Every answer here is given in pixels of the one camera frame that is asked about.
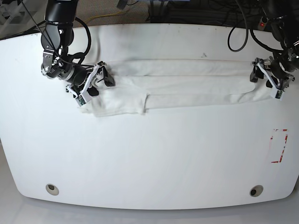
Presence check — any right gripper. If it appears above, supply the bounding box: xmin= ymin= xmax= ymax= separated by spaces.
xmin=59 ymin=61 xmax=115 ymax=97

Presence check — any right table grommet hole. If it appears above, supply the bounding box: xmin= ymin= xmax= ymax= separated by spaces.
xmin=249 ymin=185 xmax=263 ymax=197

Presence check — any red tape rectangle marking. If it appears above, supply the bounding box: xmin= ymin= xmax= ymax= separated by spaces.
xmin=268 ymin=129 xmax=289 ymax=164

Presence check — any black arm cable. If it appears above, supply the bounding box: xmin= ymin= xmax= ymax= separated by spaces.
xmin=227 ymin=0 xmax=249 ymax=52
xmin=67 ymin=16 xmax=92 ymax=63

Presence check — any yellow cable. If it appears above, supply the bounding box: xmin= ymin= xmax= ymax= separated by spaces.
xmin=85 ymin=9 xmax=127 ymax=25

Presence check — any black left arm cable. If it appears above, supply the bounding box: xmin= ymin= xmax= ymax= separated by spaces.
xmin=227 ymin=0 xmax=249 ymax=52

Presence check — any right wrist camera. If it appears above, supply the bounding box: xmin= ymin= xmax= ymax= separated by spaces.
xmin=75 ymin=92 xmax=92 ymax=107

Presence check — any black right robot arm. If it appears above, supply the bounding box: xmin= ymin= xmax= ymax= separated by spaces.
xmin=41 ymin=0 xmax=115 ymax=97

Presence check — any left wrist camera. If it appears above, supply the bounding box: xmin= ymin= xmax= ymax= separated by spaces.
xmin=270 ymin=88 xmax=285 ymax=100

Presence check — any left table grommet hole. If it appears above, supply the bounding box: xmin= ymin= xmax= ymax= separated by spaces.
xmin=46 ymin=184 xmax=59 ymax=196

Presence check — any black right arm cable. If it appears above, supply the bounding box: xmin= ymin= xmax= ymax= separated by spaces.
xmin=67 ymin=16 xmax=92 ymax=63

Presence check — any white printed T-shirt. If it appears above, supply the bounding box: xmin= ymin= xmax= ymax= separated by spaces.
xmin=80 ymin=59 xmax=270 ymax=117

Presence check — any table grommet hole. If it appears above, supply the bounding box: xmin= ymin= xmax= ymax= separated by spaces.
xmin=249 ymin=185 xmax=263 ymax=197
xmin=46 ymin=184 xmax=59 ymax=196

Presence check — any white power strip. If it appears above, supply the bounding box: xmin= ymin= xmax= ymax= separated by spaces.
xmin=257 ymin=14 xmax=269 ymax=31

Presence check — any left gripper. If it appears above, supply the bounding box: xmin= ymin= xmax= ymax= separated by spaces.
xmin=249 ymin=56 xmax=295 ymax=91

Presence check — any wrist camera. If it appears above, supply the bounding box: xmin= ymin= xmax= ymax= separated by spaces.
xmin=75 ymin=92 xmax=92 ymax=107
xmin=270 ymin=88 xmax=285 ymax=100

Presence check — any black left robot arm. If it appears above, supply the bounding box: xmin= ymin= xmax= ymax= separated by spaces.
xmin=250 ymin=0 xmax=299 ymax=91

